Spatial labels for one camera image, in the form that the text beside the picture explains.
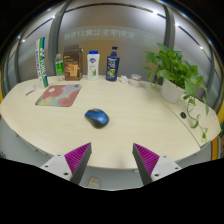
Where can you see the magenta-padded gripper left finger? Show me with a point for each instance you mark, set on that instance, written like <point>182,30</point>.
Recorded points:
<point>77,159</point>

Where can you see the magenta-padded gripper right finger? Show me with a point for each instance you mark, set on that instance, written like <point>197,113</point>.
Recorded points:
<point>146,160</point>

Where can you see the blue and black computer mouse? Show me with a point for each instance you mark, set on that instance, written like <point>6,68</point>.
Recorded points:
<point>96,117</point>

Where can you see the floral pastel mouse pad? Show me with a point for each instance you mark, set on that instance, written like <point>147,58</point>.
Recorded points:
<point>59,95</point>

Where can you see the small white jar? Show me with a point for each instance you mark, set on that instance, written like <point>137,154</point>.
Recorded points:
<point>135,80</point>

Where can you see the small white dotted packet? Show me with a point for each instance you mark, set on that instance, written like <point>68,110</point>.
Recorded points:
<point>30,90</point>

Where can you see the crumpled white tissue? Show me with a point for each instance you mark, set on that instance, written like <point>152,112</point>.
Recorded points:
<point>124,79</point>

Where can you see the green plant in white pot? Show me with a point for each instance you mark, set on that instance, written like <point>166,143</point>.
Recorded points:
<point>171,71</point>

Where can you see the clear bottle with green label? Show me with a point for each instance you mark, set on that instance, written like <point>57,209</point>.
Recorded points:
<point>59,67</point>

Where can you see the white bottle with blue cap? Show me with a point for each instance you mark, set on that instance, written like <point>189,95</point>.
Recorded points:
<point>93,66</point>

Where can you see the brown cracker box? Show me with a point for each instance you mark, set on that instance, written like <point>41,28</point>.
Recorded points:
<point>73,65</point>

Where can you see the dark blue pump bottle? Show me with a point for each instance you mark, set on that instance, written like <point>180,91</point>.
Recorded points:
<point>113,66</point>

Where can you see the white green shuttlecock tube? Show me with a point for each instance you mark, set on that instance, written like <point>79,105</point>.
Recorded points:
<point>42,63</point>

